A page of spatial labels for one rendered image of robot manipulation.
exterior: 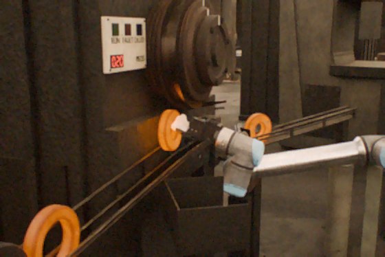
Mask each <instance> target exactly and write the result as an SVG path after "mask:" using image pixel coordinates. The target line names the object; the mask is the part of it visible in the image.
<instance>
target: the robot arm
mask: <svg viewBox="0 0 385 257"><path fill-rule="evenodd" d="M201 117H204V118H206V117H205V116H203V115H200V114H199V115H198V118H196V117H192V118H191V121H190V122H187V120H186V116H185V115H184V114H182V115H180V116H178V117H177V118H176V120H175V121H174V122H173V123H172V126H171V128H172V129H173V130H174V131H176V132H177V133H179V134H180V135H182V136H184V137H187V138H190V139H193V140H195V141H200V142H202V141H204V140H205V141H204V142H202V143H201V144H200V145H199V146H198V147H196V148H194V149H192V151H191V153H190V154H189V155H190V156H191V157H192V159H194V158H195V159H196V158H198V157H199V156H200V154H201V152H203V151H204V150H205V149H206V148H207V147H208V146H209V145H211V144H212V146H214V147H215V149H216V150H217V151H219V152H222V153H225V154H227V155H229V156H231V157H232V158H230V159H227V160H226V162H225V163H224V165H223V174H224V187H223V191H224V192H226V193H227V194H232V195H234V196H237V197H243V196H244V195H245V193H246V192H247V188H248V184H249V181H250V180H253V179H258V178H262V177H270V176H274V175H282V174H290V173H295V172H303V171H307V170H315V169H320V168H331V167H336V166H343V165H348V164H356V163H358V164H359V165H361V166H381V167H382V168H383V169H385V135H367V136H361V137H357V138H355V139H354V140H353V141H352V142H347V143H342V144H334V145H330V146H319V147H313V148H306V149H302V150H294V151H289V152H285V153H274V154H269V155H263V152H264V144H263V143H262V142H261V141H258V140H257V139H255V138H251V137H247V136H246V135H242V134H240V133H237V132H236V131H232V130H230V129H227V128H223V124H220V123H218V122H215V121H212V120H211V118H206V120H205V119H201Z"/></svg>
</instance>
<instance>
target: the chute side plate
mask: <svg viewBox="0 0 385 257"><path fill-rule="evenodd" d="M206 155H208V161H209V159H210V146H208V147H207V148H206V149H205V150H204V151H203V152H201V154H200V158H199V157H198V158H196V159H195V158H194V159H192V157H191V156H190V155H189V156H187V158H185V159H184V160H183V161H182V162H181V163H179V165H178V166H176V167H174V168H173V169H172V171H171V172H169V173H168V174H167V175H166V176H165V177H164V178H163V179H161V180H160V181H158V183H157V184H156V185H155V186H153V187H152V188H151V189H150V190H149V191H148V192H147V193H146V194H144V195H143V196H142V197H141V198H140V199H138V200H137V201H136V202H135V203H134V204H133V205H132V206H131V207H130V208H129V209H127V210H126V211H125V212H123V213H122V215H121V216H119V217H118V218H117V219H116V220H115V221H114V222H113V223H111V224H110V225H108V227H107V228H106V229H105V230H104V231H102V232H101V233H100V234H99V235H97V237H95V238H94V239H93V240H92V241H91V242H90V243H88V244H87V245H86V246H85V247H83V248H82V249H81V250H80V251H79V252H78V253H77V254H76V255H75V256H73V257H107V256H108V255H109V254H111V253H112V252H113V251H114V249H115V248H116V247H117V246H119V245H120V244H121V243H122V241H123V240H124V239H125V238H127V237H128V236H129V235H130V234H131V233H132V232H133V223H134V222H135V221H136V220H137V219H138V218H140V217H141V216H142V222H144V220H145V219H146V218H147V217H148V216H149V215H151V213H152V212H153V211H154V210H155V209H156V208H157V207H158V206H159V205H160V204H161V203H162V202H163V201H164V180H165V179H186V178H188V177H189V176H190V175H191V174H192V172H194V171H196V170H197V169H198V168H199V167H200V166H202V165H203V164H204V157H205V156H206Z"/></svg>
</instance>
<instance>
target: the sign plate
mask: <svg viewBox="0 0 385 257"><path fill-rule="evenodd" d="M113 24H119V31H120V35H113ZM125 25H131V35H126V32H125ZM137 25H142V31H143V34H138V35H137ZM101 28H102V57H103V72H104V74H110V73H114V72H119V71H126V70H130V69H142V68H146V41H145V19H141V18H128V17H108V16H102V17H101ZM113 56H115V58H113ZM116 56H118V57H119V61H118V57H117V58H116ZM120 56H122V57H123V60H122V57H121V60H120ZM112 58H113V61H112ZM116 61H118V62H117V65H119V67H117V65H116V66H115V63H116ZM120 61H121V65H123V66H121V65H120ZM122 61H123V64H122ZM112 63H113V65H112ZM113 66H115V67H113Z"/></svg>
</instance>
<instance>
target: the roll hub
mask: <svg viewBox="0 0 385 257"><path fill-rule="evenodd" d="M211 27H213V28H214V33H210V28H211ZM228 39H229V37H228V30H227V25H226V22H225V21H224V23H223V24H221V23H220V25H219V16H206V17H205V18H203V19H202V20H201V23H200V24H199V29H198V31H197V36H196V41H195V64H196V69H197V74H198V76H199V80H200V82H201V83H202V84H203V85H205V86H212V87H218V86H219V85H220V84H221V83H222V82H223V80H224V78H225V76H226V73H225V68H228V60H229V45H228V44H227V40H228ZM208 60H211V62H212V63H211V65H208V64H207V62H208ZM216 79H219V84H218V85H216V84H215V80H216Z"/></svg>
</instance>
